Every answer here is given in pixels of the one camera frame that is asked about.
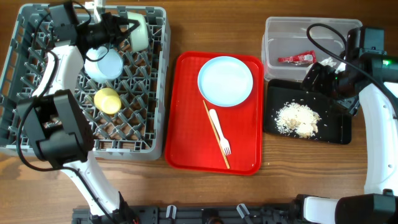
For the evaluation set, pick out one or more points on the white napkin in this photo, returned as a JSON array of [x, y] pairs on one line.
[[337, 65]]

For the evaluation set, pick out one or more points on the red sauce packet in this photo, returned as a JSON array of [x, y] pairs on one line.
[[307, 57]]

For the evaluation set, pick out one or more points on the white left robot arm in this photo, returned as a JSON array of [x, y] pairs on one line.
[[53, 133]]

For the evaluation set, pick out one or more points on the grey plastic dishwasher rack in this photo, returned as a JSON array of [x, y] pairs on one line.
[[135, 132]]

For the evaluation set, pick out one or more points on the clear plastic bin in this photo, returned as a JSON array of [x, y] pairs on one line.
[[287, 36]]

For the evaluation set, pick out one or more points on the yellow cup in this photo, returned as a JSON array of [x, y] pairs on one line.
[[107, 100]]

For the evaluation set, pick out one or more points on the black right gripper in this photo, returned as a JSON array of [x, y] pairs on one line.
[[325, 73]]

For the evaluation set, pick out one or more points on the red plastic tray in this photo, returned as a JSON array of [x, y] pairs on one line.
[[191, 142]]

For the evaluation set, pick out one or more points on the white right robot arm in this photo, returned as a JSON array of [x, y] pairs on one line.
[[374, 81]]

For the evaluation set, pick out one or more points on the light green bowl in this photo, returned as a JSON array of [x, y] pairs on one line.
[[139, 36]]

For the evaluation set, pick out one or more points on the white plastic fork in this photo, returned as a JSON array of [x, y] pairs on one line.
[[223, 141]]

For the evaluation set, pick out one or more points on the black food waste tray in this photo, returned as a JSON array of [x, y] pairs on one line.
[[333, 126]]

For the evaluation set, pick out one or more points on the light blue plate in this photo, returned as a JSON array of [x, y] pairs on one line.
[[225, 81]]

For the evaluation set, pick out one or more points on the small light blue bowl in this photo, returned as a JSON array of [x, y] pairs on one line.
[[108, 68]]

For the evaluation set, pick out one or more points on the pile of rice scraps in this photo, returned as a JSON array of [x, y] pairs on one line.
[[298, 119]]

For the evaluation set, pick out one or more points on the wooden chopstick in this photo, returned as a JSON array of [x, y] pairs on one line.
[[216, 135]]

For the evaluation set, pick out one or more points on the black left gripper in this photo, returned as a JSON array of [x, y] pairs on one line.
[[114, 25]]

